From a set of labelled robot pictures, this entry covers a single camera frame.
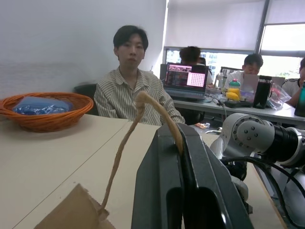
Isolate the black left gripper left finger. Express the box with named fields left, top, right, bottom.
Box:
left=131, top=123, right=185, bottom=229

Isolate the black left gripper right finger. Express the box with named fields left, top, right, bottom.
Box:
left=178, top=123, right=254, bottom=229

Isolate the brown paper bag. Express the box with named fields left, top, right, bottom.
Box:
left=33, top=90, right=184, bottom=229

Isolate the clear plastic bag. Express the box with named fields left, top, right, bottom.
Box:
left=268, top=84, right=293, bottom=111

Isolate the blue plastic bag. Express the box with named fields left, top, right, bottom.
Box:
left=12, top=96, right=73, bottom=115

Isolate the grey office desk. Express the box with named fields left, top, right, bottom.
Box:
left=173, top=85, right=305, bottom=127

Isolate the person in striped shirt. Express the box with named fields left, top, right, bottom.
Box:
left=93, top=25, right=186, bottom=126

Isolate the flat black box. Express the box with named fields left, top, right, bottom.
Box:
left=224, top=100, right=253, bottom=108

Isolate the yellow bottle with green lid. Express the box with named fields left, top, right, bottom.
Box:
left=225, top=78, right=241, bottom=101

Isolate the open grey laptop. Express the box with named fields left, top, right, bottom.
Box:
left=163, top=62, right=209, bottom=101

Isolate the clear water bottle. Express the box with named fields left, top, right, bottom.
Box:
left=215, top=72, right=225, bottom=88

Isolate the black thermos bottle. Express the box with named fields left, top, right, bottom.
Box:
left=253, top=75, right=273, bottom=110

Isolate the black office chair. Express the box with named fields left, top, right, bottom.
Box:
left=74, top=83, right=100, bottom=117

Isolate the silver laptop lid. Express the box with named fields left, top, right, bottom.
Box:
left=240, top=73, right=285, bottom=94

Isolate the person in white shirt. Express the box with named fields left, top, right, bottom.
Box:
left=225, top=53, right=264, bottom=93

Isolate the person behind grey laptop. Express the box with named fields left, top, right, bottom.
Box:
left=179, top=46, right=214, bottom=87

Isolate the orange wicker basket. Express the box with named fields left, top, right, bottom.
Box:
left=0, top=92, right=94, bottom=133

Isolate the person in black-white shirt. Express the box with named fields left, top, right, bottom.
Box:
left=281, top=57, right=305, bottom=108

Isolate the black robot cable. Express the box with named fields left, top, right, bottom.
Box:
left=220, top=156, right=305, bottom=221

